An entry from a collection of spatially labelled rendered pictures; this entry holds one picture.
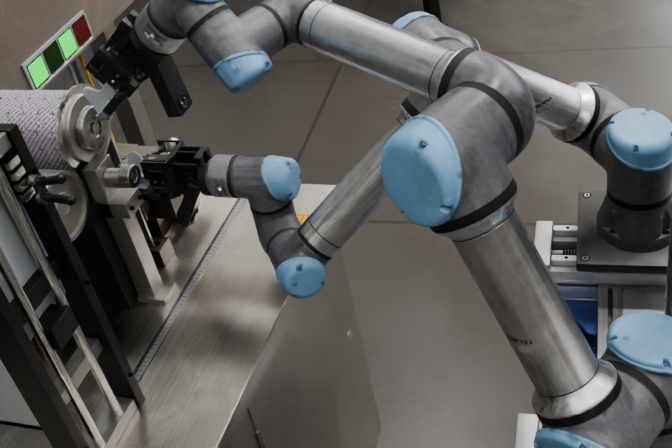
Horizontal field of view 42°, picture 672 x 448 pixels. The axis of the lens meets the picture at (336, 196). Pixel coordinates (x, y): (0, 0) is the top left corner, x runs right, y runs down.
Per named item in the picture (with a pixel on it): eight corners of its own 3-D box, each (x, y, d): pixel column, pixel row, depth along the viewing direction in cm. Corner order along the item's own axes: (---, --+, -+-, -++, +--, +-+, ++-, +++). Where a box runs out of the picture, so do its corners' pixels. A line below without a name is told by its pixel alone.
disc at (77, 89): (79, 189, 146) (45, 115, 137) (76, 189, 146) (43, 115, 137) (120, 138, 156) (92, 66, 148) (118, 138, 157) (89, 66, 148)
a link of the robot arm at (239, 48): (299, 46, 126) (252, -14, 126) (242, 82, 121) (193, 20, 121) (280, 70, 133) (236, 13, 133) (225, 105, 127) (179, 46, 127)
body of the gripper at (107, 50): (105, 47, 141) (140, 1, 134) (147, 82, 143) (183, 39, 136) (81, 71, 136) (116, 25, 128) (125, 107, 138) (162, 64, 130)
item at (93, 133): (80, 146, 142) (84, 101, 143) (69, 146, 143) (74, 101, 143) (106, 153, 149) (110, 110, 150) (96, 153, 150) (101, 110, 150)
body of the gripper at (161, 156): (154, 138, 157) (214, 139, 153) (168, 176, 162) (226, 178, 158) (135, 163, 152) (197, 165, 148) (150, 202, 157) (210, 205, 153)
